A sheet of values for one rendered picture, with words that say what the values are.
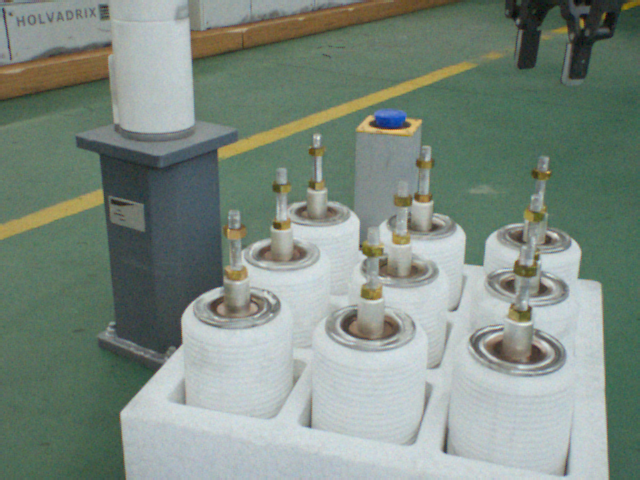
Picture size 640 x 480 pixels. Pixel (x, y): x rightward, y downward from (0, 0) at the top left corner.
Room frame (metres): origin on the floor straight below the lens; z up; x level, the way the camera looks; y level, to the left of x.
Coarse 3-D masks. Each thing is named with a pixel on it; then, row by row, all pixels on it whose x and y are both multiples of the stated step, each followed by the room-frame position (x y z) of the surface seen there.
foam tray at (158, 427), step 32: (576, 288) 0.83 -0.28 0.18; (448, 320) 0.75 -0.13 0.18; (448, 352) 0.68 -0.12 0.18; (576, 352) 0.69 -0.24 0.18; (160, 384) 0.62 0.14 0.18; (448, 384) 0.63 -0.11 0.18; (128, 416) 0.58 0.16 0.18; (160, 416) 0.58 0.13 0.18; (192, 416) 0.58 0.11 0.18; (224, 416) 0.58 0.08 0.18; (288, 416) 0.58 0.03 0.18; (448, 416) 0.60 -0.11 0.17; (576, 416) 0.58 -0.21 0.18; (128, 448) 0.58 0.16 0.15; (160, 448) 0.57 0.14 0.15; (192, 448) 0.56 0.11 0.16; (224, 448) 0.56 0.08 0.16; (256, 448) 0.55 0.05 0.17; (288, 448) 0.54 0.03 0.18; (320, 448) 0.54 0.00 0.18; (352, 448) 0.54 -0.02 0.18; (384, 448) 0.54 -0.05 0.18; (416, 448) 0.54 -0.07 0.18; (576, 448) 0.54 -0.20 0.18
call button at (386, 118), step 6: (378, 114) 1.00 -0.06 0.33; (384, 114) 1.00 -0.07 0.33; (390, 114) 1.00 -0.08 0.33; (396, 114) 1.00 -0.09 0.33; (402, 114) 1.00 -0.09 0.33; (378, 120) 1.00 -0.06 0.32; (384, 120) 1.00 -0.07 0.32; (390, 120) 0.99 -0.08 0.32; (396, 120) 1.00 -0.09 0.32; (402, 120) 1.00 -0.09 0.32; (384, 126) 1.00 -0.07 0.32; (390, 126) 1.00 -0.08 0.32; (396, 126) 1.00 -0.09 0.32
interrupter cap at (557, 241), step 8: (512, 224) 0.83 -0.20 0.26; (520, 224) 0.83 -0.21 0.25; (504, 232) 0.81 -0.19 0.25; (512, 232) 0.81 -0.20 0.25; (520, 232) 0.81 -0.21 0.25; (552, 232) 0.81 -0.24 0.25; (560, 232) 0.81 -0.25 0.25; (504, 240) 0.78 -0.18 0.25; (512, 240) 0.79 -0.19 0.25; (520, 240) 0.79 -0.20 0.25; (552, 240) 0.79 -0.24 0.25; (560, 240) 0.79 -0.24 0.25; (568, 240) 0.79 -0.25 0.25; (512, 248) 0.77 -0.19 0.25; (520, 248) 0.76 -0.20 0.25; (544, 248) 0.77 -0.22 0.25; (552, 248) 0.77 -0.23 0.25; (560, 248) 0.77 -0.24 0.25; (568, 248) 0.77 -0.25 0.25
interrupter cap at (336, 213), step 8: (304, 200) 0.89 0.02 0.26; (328, 200) 0.89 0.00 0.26; (288, 208) 0.87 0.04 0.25; (296, 208) 0.87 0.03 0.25; (304, 208) 0.87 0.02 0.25; (328, 208) 0.88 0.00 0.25; (336, 208) 0.87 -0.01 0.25; (344, 208) 0.87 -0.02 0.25; (288, 216) 0.84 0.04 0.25; (296, 216) 0.85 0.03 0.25; (304, 216) 0.85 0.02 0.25; (328, 216) 0.85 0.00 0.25; (336, 216) 0.85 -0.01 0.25; (344, 216) 0.85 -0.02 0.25; (304, 224) 0.83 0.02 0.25; (312, 224) 0.82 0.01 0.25; (320, 224) 0.82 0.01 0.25; (328, 224) 0.83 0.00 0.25; (336, 224) 0.83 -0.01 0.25
